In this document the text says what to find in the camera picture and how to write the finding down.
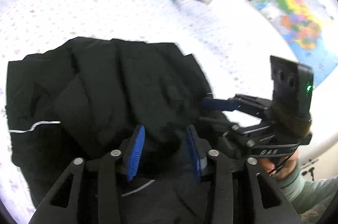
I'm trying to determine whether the black hooded jacket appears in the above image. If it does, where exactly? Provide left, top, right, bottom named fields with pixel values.
left=6, top=37, right=228, bottom=223

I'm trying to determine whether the person right forearm green sleeve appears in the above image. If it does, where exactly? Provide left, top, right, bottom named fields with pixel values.
left=277, top=164, right=337, bottom=223

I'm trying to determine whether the person right hand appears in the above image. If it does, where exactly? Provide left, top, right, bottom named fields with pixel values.
left=258, top=150, right=299, bottom=180

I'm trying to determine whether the black tracker box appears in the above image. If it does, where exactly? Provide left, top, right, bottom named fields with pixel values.
left=270, top=56, right=314, bottom=118

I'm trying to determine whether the floral white pillow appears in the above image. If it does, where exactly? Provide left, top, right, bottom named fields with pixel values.
left=172, top=0, right=239, bottom=38

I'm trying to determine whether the colourful wall map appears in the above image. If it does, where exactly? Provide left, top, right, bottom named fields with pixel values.
left=246, top=0, right=337, bottom=87

